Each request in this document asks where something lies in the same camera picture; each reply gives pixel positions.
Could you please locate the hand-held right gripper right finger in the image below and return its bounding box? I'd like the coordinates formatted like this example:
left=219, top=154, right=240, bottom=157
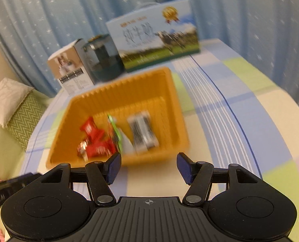
left=176, top=152, right=262, bottom=205

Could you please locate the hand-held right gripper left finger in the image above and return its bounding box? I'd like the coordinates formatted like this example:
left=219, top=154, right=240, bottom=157
left=37, top=152, right=122, bottom=205

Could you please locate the large red snack packet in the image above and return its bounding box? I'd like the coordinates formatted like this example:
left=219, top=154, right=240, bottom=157
left=85, top=138, right=120, bottom=158

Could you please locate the green snack packet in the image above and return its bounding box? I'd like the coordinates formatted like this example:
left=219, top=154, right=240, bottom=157
left=107, top=114, right=135, bottom=155

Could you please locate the red packet with face print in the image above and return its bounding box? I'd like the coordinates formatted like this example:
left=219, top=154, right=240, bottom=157
left=80, top=117, right=106, bottom=142

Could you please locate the clear packet with black snack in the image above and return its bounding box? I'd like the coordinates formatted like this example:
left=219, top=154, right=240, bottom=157
left=127, top=112, right=160, bottom=155

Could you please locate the orange plastic tray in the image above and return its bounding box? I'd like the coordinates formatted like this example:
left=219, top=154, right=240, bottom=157
left=46, top=67, right=191, bottom=169

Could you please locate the light green sofa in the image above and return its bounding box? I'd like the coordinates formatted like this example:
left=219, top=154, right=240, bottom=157
left=0, top=88, right=51, bottom=242

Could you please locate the green zigzag pillow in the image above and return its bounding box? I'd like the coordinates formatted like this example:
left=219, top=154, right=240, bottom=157
left=7, top=91, right=49, bottom=152

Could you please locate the beige pillow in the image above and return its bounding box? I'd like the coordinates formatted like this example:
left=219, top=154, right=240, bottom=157
left=0, top=78, right=34, bottom=129

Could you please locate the white product box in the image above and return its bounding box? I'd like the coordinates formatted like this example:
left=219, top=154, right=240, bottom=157
left=48, top=39, right=96, bottom=96

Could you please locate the milk carton with cow print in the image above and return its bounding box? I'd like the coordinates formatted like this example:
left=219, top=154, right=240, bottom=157
left=105, top=0, right=200, bottom=72

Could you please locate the blue star curtain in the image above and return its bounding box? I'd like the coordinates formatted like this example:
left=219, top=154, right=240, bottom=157
left=0, top=0, right=299, bottom=106

